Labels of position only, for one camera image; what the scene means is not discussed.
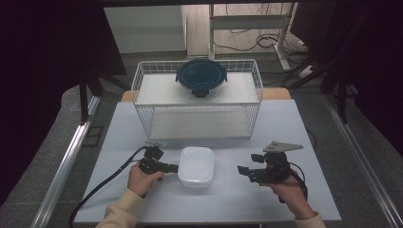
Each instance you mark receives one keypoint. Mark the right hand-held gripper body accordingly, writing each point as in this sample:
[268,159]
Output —
[274,172]

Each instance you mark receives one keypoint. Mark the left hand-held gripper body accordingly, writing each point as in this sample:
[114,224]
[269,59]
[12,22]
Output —
[150,167]

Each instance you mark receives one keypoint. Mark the white rectangular plastic container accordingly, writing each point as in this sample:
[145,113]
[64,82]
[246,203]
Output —
[195,166]

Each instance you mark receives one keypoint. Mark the round dark-lidded glass container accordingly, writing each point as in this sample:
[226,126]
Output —
[201,74]

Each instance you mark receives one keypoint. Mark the person's left hand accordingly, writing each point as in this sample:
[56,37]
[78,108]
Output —
[139,182]

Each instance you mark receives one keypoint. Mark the person's right hand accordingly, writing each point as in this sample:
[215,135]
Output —
[293,198]

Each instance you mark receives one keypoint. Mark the black metal stand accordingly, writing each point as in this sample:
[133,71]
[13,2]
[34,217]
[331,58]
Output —
[84,101]
[341,101]

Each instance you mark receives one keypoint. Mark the white power strip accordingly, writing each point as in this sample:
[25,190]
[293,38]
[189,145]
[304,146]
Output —
[307,71]

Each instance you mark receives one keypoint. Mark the white cabinet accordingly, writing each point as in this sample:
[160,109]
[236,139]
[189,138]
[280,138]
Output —
[145,28]

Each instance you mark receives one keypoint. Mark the dark curtain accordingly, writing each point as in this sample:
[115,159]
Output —
[377,63]
[38,79]

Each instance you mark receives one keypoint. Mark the aluminium rail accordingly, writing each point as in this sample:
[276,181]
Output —
[361,158]
[63,171]

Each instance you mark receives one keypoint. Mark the white metal desk frame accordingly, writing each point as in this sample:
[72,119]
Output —
[247,21]

